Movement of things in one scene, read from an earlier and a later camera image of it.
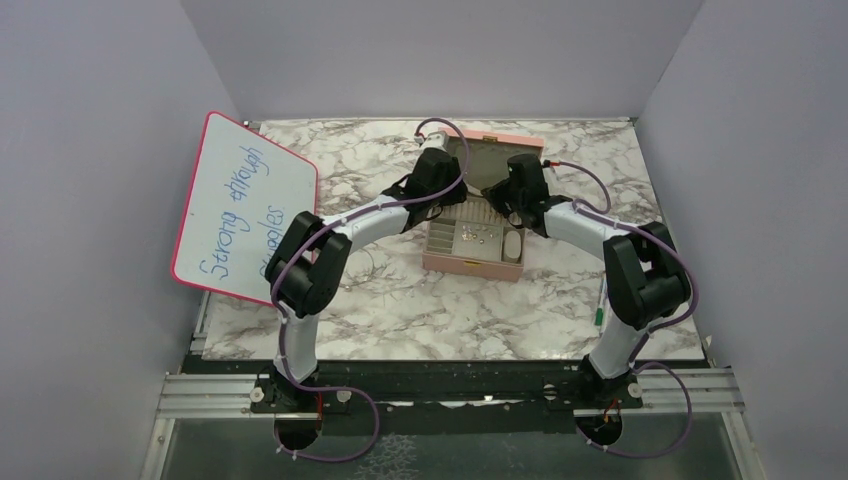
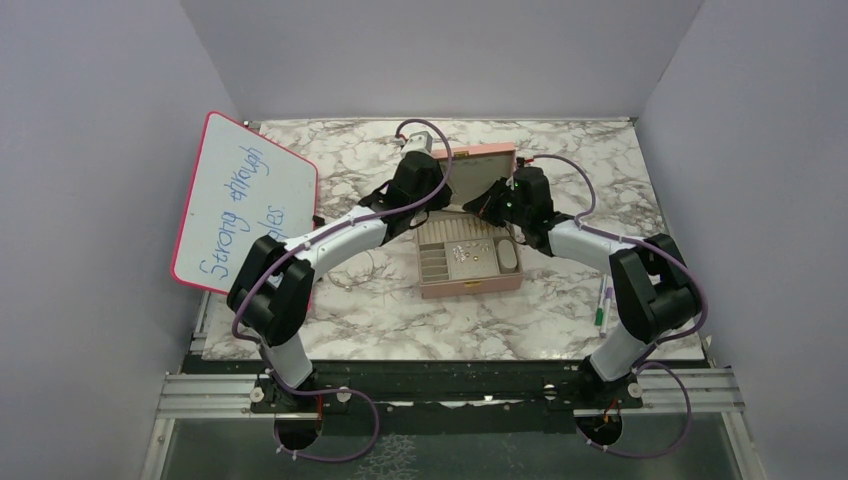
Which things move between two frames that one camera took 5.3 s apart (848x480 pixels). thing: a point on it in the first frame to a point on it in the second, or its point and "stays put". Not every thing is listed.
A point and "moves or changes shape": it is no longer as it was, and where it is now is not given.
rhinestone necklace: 467,233 to 458,254
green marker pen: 599,316 stays put
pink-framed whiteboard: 244,192 stays put
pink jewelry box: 479,237 moves or changes shape
